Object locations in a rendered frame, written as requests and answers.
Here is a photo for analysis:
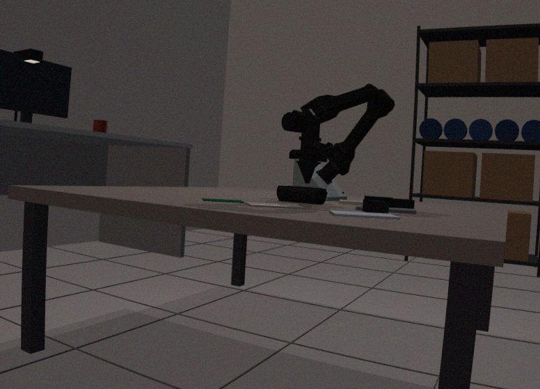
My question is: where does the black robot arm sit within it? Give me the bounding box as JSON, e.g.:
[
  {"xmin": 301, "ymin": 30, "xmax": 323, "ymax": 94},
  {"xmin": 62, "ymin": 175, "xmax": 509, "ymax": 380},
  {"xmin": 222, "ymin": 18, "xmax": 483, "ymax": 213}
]
[{"xmin": 282, "ymin": 84, "xmax": 395, "ymax": 184}]

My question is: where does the dark grey rocker switch panel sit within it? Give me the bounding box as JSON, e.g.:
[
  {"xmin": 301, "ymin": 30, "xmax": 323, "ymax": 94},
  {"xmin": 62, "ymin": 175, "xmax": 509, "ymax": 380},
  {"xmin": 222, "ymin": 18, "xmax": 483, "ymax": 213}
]
[{"xmin": 277, "ymin": 186, "xmax": 327, "ymax": 205}]

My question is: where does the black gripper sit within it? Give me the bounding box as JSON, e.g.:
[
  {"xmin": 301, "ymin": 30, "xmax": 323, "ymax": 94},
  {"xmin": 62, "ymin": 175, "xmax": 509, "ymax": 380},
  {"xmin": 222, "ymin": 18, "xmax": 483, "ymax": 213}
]
[{"xmin": 289, "ymin": 134, "xmax": 328, "ymax": 184}]

